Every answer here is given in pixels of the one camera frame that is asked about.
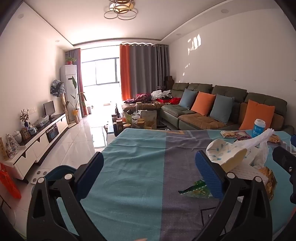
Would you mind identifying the black monitor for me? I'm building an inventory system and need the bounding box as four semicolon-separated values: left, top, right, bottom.
43;101;56;120

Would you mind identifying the clear biscuit packet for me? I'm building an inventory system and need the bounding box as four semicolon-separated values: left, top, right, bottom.
220;130;237;139

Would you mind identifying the orange cushion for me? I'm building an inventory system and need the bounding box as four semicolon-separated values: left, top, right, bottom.
239;100;275;131
191;91;216;116

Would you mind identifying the clear bagged ornament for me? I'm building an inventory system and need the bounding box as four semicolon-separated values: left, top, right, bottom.
5;134;20;158

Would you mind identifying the white bathroom scale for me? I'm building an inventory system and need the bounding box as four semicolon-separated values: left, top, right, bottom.
30;170;48;184

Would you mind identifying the orange curtain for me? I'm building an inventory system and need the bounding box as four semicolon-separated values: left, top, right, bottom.
120;44;132;102

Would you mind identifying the white TV cabinet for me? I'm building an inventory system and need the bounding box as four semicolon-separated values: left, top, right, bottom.
0;113;69;180

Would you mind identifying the white standing air conditioner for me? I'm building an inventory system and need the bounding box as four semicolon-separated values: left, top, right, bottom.
60;65;80;121

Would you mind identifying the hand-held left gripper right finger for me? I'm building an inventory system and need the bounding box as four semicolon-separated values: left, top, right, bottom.
195;151;273;241

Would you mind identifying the brown cardboard box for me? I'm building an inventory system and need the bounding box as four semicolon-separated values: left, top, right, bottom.
164;76;175;90

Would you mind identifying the red snack packet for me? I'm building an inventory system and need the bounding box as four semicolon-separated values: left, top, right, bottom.
233;131;252;140

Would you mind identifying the blue cup white lid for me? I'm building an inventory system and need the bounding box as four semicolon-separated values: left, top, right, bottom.
252;119;266;138

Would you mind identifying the tall leafy plant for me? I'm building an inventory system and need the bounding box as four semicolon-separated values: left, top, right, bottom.
66;76;88;122

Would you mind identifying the cluster of food jars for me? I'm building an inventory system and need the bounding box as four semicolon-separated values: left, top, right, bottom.
112;110;158;130

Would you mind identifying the vase with plant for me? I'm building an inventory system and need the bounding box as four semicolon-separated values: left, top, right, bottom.
20;109;30;128

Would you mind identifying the printed blue grey blanket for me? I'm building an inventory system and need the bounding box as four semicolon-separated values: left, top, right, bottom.
55;127;296;241

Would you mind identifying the green snack wrapper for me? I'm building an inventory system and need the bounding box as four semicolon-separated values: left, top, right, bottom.
178;179;214;199

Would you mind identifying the orange plastic bag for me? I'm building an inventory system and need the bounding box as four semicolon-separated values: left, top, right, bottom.
0;162;22;200

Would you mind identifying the clear plastic bag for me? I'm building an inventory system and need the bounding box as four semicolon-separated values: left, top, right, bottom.
35;115;50;128

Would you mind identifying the dark coffee table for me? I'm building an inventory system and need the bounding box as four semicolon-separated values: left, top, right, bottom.
104;109;170;138

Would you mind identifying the yellow gift box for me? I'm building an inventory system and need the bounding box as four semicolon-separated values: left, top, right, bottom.
0;137;9;161

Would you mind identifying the pile of clothes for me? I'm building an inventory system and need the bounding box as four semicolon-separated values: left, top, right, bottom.
124;89;182;105

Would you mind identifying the long gold snack wrapper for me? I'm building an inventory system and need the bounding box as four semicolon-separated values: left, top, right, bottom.
257;166;277;202

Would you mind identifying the white tissue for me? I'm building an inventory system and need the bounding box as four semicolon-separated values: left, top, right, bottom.
236;128;275;168

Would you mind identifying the ring ceiling lamp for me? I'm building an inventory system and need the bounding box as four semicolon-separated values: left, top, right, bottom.
104;0;138;19

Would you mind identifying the blue cushion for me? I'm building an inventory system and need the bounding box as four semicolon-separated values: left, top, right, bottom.
179;88;197;110
209;94;234;124

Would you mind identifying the covered standing fan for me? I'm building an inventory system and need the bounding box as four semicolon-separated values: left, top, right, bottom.
50;79;70;126

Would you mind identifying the blue trash bin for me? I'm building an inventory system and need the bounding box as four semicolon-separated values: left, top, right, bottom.
44;165;77;184

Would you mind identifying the grey and red curtain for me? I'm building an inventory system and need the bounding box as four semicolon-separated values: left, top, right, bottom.
65;48;90;115

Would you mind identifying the white embossed napkin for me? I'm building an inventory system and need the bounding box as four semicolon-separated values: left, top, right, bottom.
228;162;264;181

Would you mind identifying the window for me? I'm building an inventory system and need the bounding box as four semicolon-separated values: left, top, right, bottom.
81;58;121;87

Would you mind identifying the tan paper bag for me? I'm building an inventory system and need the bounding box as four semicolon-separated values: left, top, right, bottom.
141;110;158;129

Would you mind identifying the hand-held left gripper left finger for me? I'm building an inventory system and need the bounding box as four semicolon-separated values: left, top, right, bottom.
26;152;104;241

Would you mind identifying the green sofa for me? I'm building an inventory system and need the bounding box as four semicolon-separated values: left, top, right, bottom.
121;82;295;135

